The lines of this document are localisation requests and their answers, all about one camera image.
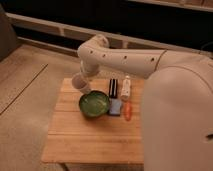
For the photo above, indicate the orange carrot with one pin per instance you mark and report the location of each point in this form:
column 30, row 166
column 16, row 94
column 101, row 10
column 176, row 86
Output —
column 127, row 111

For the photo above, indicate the green ceramic bowl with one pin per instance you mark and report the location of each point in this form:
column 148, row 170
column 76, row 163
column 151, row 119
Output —
column 94, row 104

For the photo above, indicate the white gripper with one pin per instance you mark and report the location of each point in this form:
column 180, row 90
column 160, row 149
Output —
column 89, row 71

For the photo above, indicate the wooden table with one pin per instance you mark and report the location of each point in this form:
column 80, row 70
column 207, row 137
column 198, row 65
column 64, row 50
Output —
column 72, row 138

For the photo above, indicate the blue sponge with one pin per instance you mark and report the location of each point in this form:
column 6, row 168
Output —
column 115, row 107

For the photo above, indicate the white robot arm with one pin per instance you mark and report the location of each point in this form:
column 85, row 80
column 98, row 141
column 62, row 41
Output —
column 176, row 103

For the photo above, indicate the white ceramic cup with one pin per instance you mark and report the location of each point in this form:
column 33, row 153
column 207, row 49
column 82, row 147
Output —
column 80, row 83

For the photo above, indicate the white bottle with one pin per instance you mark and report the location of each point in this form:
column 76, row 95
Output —
column 126, row 86

